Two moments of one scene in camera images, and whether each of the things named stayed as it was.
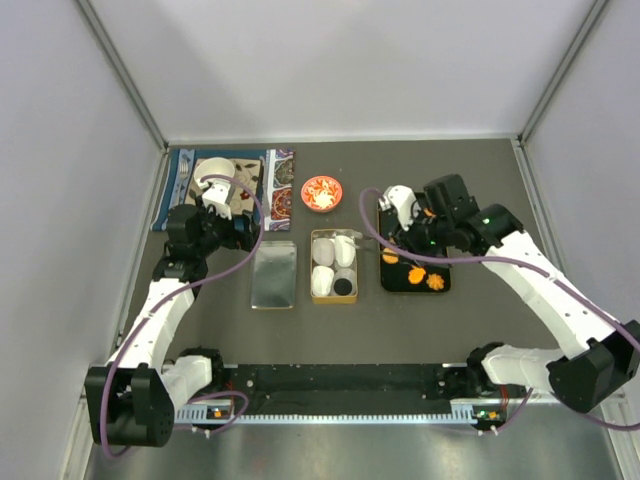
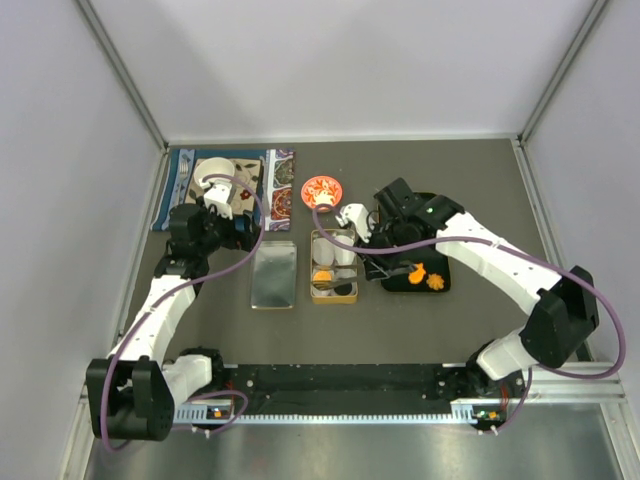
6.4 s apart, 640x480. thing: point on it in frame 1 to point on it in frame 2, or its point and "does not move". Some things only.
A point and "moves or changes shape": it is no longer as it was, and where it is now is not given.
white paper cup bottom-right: (346, 273) does not move
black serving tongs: (383, 250) moves or changes shape
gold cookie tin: (334, 266) does not move
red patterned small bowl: (321, 193) does not move
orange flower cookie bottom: (435, 281) does not move
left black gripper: (245, 240) does not move
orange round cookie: (390, 259) moves or changes shape
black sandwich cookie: (342, 286) does not move
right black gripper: (408, 237) to (378, 263)
